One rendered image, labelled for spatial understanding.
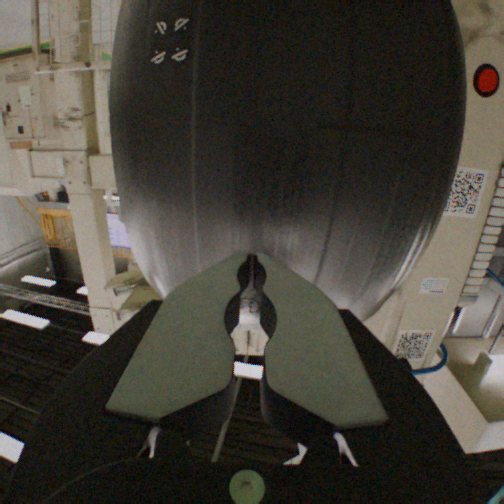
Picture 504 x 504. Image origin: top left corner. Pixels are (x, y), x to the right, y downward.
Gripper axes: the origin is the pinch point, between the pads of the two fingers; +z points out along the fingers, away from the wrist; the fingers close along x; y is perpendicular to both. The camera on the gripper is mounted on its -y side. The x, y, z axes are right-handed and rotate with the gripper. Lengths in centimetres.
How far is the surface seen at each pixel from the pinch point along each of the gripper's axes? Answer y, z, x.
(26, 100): -6, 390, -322
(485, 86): -11.7, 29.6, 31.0
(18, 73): -43, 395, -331
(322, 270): 6.0, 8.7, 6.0
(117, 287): 51, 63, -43
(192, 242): 3.8, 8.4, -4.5
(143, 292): 49, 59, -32
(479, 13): -20.9, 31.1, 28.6
